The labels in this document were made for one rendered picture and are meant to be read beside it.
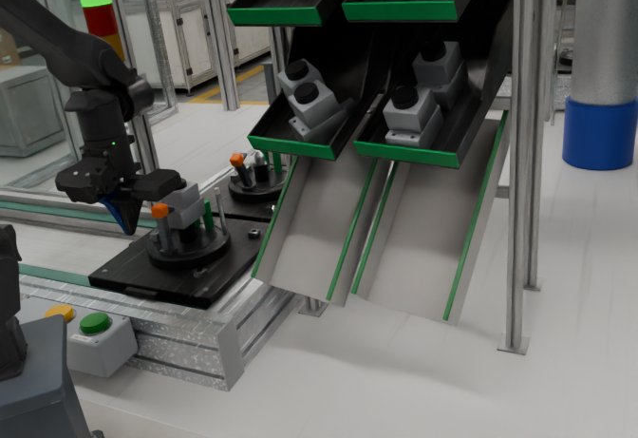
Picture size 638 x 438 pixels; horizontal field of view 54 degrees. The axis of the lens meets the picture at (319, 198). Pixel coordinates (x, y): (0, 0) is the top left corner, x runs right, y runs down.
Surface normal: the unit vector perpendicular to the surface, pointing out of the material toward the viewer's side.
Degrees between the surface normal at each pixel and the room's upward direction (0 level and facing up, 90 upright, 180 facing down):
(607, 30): 90
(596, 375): 0
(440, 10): 115
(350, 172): 45
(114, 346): 90
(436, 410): 0
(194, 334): 90
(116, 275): 0
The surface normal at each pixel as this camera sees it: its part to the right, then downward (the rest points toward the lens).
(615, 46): -0.18, 0.43
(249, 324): 0.90, 0.09
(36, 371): -0.11, -0.91
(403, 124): -0.47, 0.74
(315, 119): 0.45, 0.52
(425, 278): -0.47, -0.36
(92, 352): -0.41, 0.42
